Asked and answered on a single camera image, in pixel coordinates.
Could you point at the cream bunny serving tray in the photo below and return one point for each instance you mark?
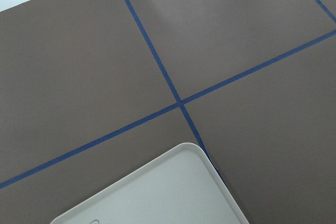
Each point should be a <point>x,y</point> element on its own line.
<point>179,186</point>

